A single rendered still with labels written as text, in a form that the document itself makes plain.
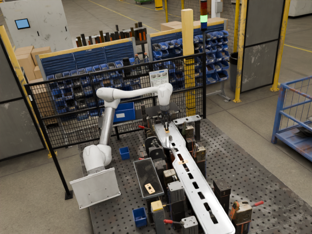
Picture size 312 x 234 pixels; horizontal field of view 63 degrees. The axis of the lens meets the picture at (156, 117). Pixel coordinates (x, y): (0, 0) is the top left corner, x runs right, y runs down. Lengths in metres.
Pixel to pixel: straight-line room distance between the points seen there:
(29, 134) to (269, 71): 4.43
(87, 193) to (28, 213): 1.47
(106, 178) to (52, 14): 6.82
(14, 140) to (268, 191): 3.44
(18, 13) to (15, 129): 4.92
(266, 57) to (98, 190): 4.06
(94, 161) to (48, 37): 6.62
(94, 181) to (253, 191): 1.34
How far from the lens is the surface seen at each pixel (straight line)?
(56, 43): 8.61
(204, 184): 1.95
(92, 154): 2.31
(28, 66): 6.17
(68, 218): 3.33
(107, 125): 2.52
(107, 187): 2.28
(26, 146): 4.33
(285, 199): 2.38
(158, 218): 1.67
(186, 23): 2.80
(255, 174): 2.52
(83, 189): 2.24
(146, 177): 1.80
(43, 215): 3.51
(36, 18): 8.52
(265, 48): 5.22
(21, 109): 4.02
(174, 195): 1.80
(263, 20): 5.00
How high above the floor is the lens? 2.39
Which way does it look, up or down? 30 degrees down
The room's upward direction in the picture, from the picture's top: 7 degrees counter-clockwise
